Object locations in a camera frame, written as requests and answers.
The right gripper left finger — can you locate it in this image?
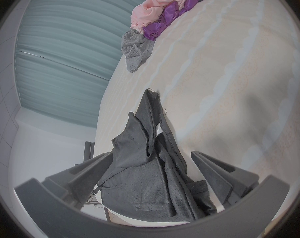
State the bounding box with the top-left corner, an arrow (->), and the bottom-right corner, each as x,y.
41,152 -> 114,209

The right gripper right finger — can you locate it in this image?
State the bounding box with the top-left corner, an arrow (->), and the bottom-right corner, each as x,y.
191,150 -> 260,206

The blue-green curtain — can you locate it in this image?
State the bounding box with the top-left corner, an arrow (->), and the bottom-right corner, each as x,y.
15,0 -> 163,129

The grey mesh garment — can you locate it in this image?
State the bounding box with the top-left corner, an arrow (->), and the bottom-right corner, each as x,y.
121,29 -> 155,73

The purple garment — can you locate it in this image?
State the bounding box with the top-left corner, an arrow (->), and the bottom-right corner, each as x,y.
143,0 -> 209,41

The pink garment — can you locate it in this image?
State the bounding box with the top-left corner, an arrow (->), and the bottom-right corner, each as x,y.
130,0 -> 190,33

